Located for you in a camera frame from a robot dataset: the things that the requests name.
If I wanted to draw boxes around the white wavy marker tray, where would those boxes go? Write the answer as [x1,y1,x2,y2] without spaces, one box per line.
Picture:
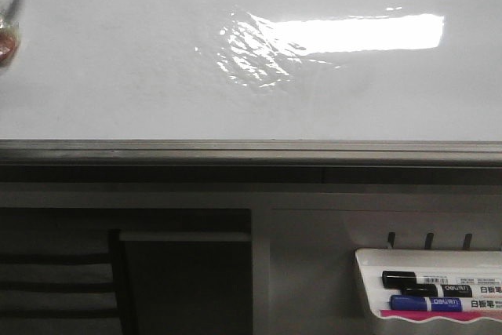
[355,249,501,334]

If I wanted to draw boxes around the taped black whiteboard marker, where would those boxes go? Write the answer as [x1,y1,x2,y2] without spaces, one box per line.
[1,0,22,74]

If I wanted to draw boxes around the black barrel deli marker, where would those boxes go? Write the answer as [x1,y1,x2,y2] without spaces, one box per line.
[400,284,501,299]

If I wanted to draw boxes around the black capped white marker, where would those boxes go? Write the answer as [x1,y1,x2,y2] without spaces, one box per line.
[381,270,501,288]

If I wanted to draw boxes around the blue deli whiteboard marker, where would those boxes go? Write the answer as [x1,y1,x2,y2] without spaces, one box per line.
[389,295,501,312]

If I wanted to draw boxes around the white whiteboard with aluminium frame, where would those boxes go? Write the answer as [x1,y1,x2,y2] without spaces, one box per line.
[1,0,501,166]

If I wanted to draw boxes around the pink marker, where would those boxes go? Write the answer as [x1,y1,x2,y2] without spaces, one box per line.
[380,310,501,322]

